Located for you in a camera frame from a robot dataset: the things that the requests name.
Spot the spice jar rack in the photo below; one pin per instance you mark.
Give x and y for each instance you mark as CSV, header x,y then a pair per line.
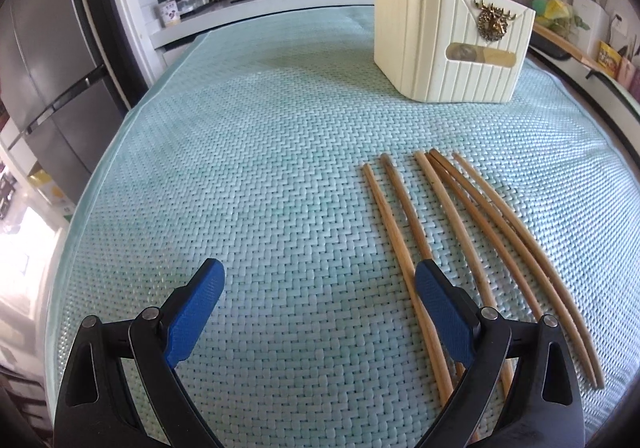
x,y
187,8

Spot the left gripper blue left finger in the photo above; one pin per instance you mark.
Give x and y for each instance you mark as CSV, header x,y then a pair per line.
x,y
186,311

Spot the grey double door refrigerator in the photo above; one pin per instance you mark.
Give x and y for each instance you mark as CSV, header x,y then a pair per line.
x,y
57,88

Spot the pink ribbed cup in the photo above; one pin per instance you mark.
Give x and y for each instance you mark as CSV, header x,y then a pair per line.
x,y
625,72

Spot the cardboard box on floor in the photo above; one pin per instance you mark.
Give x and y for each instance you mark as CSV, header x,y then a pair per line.
x,y
44,183

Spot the wooden cutting board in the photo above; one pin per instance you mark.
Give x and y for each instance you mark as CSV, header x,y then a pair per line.
x,y
568,47

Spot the white labelled spice jar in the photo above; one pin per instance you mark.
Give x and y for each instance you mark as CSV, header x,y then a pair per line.
x,y
168,12

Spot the white knife block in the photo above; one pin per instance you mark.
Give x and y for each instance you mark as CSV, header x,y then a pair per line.
x,y
591,25

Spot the black griddle pan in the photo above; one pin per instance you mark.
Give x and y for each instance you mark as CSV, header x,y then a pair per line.
x,y
542,45

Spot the cream ribbed utensil holder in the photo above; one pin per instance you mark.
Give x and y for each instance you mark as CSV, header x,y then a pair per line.
x,y
452,51

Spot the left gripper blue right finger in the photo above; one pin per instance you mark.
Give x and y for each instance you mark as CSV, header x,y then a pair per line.
x,y
452,311

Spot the light blue woven table mat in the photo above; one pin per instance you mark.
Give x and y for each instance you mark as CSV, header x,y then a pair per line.
x,y
249,150

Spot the plastic bag with produce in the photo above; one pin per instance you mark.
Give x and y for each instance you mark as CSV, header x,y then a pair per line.
x,y
558,16

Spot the yellow printed mug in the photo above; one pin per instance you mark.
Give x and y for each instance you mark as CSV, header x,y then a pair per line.
x,y
609,59

